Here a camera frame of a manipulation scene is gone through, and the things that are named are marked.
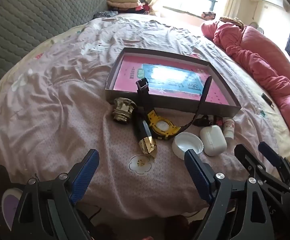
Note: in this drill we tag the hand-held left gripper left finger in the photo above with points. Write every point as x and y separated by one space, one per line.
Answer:
84 172

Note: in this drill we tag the black and gold lipstick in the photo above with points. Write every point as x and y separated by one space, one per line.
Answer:
142 130

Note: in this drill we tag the beige folded blankets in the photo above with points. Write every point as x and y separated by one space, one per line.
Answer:
122 1

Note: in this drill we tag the grey quilted headboard cover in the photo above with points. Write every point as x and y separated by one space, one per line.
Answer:
34 17

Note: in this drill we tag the small white bottle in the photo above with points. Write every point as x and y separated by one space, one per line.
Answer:
228 127

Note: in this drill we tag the dark floral cloth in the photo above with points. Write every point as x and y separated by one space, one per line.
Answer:
107 14

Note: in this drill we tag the brown knitted cushion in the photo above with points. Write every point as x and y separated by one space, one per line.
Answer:
235 21

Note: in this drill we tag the white earbuds case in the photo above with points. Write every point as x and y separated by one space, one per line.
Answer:
212 140

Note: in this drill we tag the red and black lipstick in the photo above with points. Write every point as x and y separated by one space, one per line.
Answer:
217 120

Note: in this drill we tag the small patterned box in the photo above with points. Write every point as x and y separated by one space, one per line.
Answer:
208 15

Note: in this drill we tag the purple and white round object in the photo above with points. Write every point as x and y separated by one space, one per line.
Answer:
9 202

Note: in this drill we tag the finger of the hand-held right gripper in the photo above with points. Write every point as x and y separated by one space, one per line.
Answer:
246 156
268 151

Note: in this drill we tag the white fan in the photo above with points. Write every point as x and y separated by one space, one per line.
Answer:
256 26

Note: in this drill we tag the white bottle cap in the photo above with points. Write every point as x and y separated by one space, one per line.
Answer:
185 145

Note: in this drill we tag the pink floral bed sheet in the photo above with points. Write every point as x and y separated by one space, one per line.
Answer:
59 105

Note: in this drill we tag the grey cardboard box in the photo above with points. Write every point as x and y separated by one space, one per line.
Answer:
175 105

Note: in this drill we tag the small black case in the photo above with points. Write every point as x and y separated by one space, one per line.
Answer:
268 101

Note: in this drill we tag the white air conditioner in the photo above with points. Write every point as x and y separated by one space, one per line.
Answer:
272 0

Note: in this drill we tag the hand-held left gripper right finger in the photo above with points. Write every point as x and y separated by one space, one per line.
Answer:
197 175

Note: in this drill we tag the pink quilt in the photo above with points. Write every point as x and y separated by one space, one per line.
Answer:
260 62

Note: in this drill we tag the yellow and black wristwatch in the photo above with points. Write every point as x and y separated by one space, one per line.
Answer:
161 127

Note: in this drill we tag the brass metal knob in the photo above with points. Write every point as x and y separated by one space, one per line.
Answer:
123 110

